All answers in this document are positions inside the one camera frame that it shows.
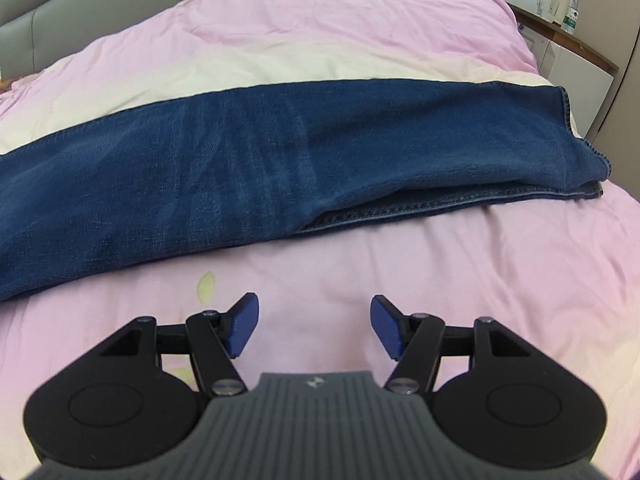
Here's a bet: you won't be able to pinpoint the green label plastic bottle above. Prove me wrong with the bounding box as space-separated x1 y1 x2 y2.
561 0 579 35

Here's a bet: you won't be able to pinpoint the beige wardrobe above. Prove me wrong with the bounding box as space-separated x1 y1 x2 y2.
577 0 639 197

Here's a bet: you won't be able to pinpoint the blue denim jeans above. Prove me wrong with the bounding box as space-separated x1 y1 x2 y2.
1 79 611 300

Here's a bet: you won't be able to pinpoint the clear glass cup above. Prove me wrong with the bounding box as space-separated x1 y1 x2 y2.
536 0 550 18

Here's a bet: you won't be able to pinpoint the white bottle red lid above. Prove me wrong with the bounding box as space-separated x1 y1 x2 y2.
548 0 572 25

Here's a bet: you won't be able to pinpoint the white right nightstand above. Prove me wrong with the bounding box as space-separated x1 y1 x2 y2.
509 3 618 138

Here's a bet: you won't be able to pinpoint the pink and cream duvet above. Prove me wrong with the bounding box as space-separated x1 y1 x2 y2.
1 0 639 479

